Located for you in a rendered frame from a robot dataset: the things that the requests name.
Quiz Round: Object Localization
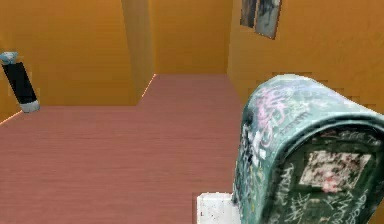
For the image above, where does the white square block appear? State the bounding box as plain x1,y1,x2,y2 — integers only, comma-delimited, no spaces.
196,191,242,224

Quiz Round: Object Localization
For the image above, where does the green graffiti mailbox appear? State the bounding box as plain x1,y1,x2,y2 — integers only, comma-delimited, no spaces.
232,73,384,224

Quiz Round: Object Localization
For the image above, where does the black cylinder bin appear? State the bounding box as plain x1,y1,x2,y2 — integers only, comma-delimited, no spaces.
0,51,41,114

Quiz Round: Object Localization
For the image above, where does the dark framed wall picture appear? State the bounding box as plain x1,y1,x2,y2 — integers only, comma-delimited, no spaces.
239,0,259,29

